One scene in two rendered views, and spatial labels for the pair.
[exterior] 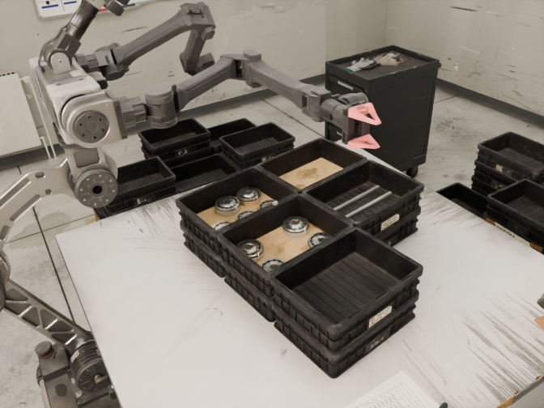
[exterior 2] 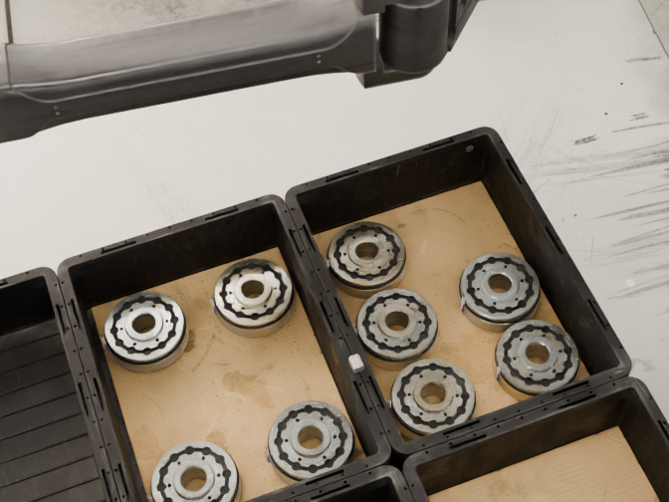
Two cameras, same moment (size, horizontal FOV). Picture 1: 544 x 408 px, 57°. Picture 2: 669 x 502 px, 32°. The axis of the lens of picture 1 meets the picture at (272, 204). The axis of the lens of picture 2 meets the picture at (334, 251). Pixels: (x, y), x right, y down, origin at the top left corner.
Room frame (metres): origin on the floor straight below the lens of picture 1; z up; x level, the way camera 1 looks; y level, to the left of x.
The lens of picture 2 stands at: (1.79, -0.62, 2.13)
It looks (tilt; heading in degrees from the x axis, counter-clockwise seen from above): 56 degrees down; 109
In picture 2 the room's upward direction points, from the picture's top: 4 degrees counter-clockwise
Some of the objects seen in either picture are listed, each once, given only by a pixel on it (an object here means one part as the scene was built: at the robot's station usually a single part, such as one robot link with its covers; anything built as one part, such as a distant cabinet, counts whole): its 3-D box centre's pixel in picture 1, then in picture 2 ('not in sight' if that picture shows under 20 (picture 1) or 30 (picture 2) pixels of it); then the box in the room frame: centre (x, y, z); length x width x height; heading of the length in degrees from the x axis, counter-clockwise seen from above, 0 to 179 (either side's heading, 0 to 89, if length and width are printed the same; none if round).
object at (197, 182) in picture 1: (204, 194); not in sight; (2.68, 0.42, 0.31); 0.40 x 0.30 x 0.34; 119
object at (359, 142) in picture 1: (365, 135); not in sight; (1.12, -0.24, 1.43); 0.09 x 0.07 x 0.07; 29
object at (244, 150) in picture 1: (259, 168); not in sight; (2.87, 0.07, 0.37); 0.40 x 0.30 x 0.45; 119
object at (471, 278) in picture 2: (227, 203); (500, 286); (1.73, 0.18, 0.86); 0.10 x 0.10 x 0.01
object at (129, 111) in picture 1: (127, 112); not in sight; (1.32, 0.39, 1.45); 0.09 x 0.08 x 0.12; 29
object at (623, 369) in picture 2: (236, 198); (448, 280); (1.67, 0.14, 0.92); 0.40 x 0.30 x 0.02; 127
